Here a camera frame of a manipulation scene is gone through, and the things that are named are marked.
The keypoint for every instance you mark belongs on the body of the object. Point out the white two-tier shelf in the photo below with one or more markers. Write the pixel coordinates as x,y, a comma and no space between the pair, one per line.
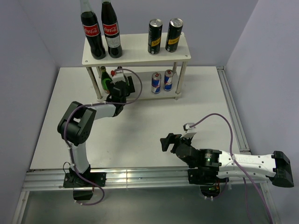
135,55

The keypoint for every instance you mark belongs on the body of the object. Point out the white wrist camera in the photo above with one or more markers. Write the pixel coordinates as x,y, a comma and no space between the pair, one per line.
190,130
117,76

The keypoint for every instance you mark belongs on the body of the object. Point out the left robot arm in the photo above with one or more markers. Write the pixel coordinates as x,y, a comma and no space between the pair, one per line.
75,128

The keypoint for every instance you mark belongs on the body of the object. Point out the aluminium frame rail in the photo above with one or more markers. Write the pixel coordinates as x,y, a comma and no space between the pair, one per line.
141,163

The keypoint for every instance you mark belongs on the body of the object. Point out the right Coca-Cola glass bottle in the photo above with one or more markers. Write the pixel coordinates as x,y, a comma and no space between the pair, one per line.
111,29

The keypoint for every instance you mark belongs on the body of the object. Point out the dark gold-band beverage can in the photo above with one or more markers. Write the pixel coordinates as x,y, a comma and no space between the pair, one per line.
173,35

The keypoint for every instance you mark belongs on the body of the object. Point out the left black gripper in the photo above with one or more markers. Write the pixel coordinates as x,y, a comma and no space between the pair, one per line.
130,88

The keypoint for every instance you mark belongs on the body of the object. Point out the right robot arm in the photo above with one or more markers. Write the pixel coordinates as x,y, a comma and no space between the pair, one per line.
208,166

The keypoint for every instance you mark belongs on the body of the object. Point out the left Coca-Cola glass bottle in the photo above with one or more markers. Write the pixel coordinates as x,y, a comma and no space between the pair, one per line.
92,30

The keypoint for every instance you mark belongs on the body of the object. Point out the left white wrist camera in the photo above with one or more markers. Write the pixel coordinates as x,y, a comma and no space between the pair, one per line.
117,76

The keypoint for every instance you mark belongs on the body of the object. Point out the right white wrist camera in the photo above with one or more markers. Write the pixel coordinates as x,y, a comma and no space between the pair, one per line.
190,130

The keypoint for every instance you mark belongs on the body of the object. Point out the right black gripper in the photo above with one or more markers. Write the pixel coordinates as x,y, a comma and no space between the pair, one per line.
171,138

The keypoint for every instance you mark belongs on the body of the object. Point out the Red Bull can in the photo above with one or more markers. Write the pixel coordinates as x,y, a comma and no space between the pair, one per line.
168,76
156,82

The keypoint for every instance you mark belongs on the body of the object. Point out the coca-cola glass bottle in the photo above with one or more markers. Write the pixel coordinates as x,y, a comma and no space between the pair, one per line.
111,29
92,30

